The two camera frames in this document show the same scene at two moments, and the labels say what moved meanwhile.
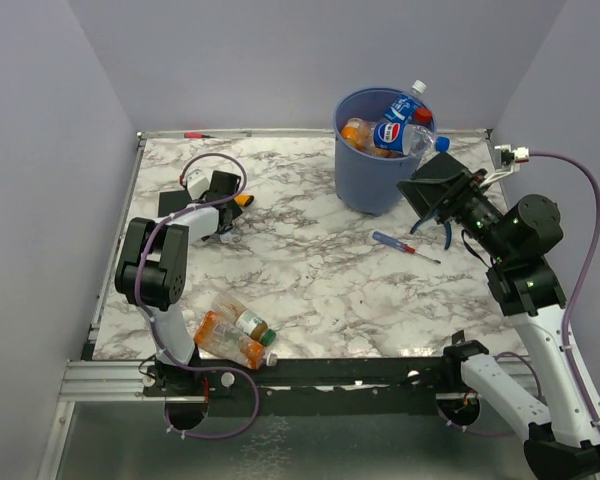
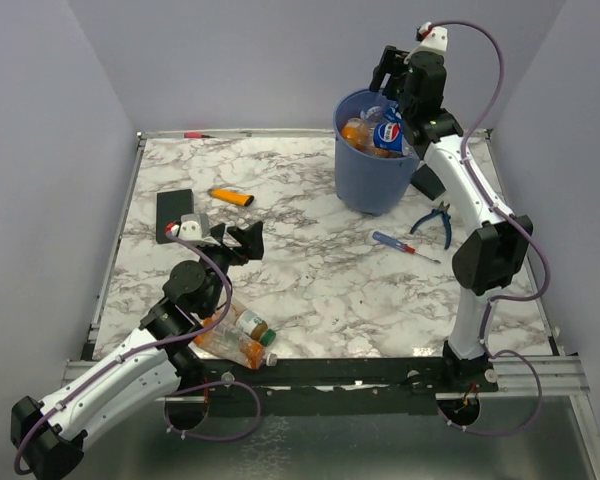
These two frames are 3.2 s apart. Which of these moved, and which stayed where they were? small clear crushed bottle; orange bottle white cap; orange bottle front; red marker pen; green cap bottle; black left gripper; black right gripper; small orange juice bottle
Moved: small clear crushed bottle; black right gripper; black left gripper
Stayed: green cap bottle; orange bottle front; small orange juice bottle; orange bottle white cap; red marker pen
